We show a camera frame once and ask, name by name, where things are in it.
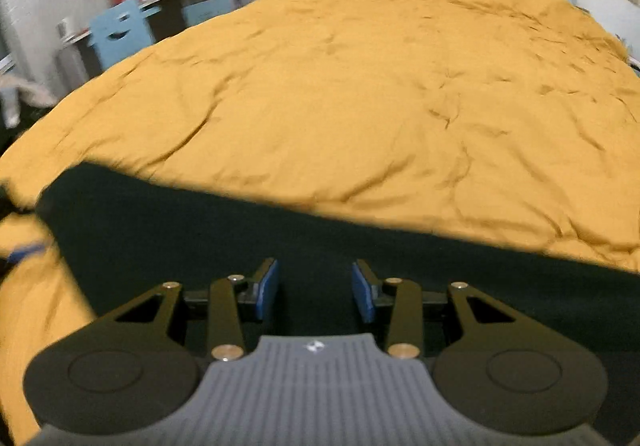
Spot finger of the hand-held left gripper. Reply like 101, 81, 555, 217
4, 239, 49, 265

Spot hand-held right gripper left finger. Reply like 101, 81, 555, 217
115, 258, 280, 362

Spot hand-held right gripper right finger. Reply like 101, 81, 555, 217
350, 258, 527, 360

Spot dark pants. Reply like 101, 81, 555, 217
35, 162, 640, 367

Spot pile of clothes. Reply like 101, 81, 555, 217
0, 73, 58, 128

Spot yellow blanket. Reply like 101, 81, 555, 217
0, 0, 640, 446

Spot blue chair with smiley cutout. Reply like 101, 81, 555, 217
89, 0, 157, 71

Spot dark desk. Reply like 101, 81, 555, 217
55, 0, 236, 77

